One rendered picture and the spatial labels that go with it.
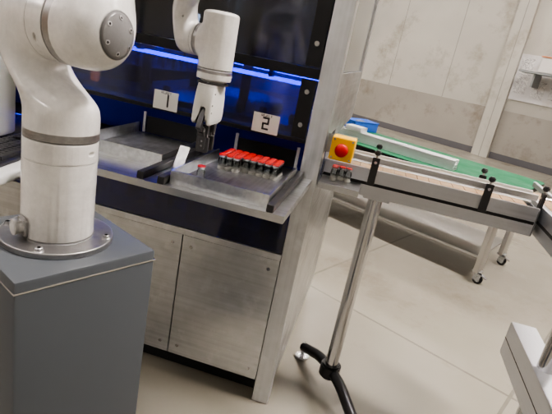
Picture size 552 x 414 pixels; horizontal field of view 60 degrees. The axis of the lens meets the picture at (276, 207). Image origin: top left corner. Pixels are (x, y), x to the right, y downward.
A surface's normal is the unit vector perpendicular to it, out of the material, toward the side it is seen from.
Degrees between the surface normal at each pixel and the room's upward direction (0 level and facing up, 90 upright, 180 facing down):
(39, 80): 39
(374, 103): 90
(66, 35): 103
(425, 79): 90
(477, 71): 90
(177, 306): 90
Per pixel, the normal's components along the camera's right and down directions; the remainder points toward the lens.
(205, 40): -0.57, 0.18
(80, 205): 0.81, 0.33
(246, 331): -0.23, 0.27
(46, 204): 0.08, 0.33
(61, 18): -0.33, 0.08
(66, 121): 0.50, 0.30
